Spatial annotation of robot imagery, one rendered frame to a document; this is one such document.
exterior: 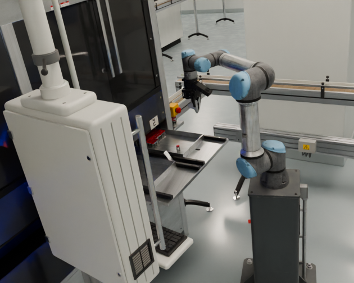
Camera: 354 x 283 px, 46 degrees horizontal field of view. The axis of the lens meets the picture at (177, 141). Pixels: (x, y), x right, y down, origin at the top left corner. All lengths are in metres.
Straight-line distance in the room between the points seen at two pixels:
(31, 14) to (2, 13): 0.35
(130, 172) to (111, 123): 0.21
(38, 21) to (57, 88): 0.22
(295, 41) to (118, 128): 2.45
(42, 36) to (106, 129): 0.36
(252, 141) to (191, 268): 1.23
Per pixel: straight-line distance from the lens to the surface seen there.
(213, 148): 2.42
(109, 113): 1.33
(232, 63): 2.14
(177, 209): 2.94
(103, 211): 1.45
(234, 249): 3.03
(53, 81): 1.44
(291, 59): 3.64
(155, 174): 2.24
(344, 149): 3.17
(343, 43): 3.51
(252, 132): 1.97
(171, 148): 2.47
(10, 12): 1.76
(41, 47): 1.42
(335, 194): 3.57
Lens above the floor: 2.03
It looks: 27 degrees down
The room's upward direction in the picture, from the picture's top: 8 degrees counter-clockwise
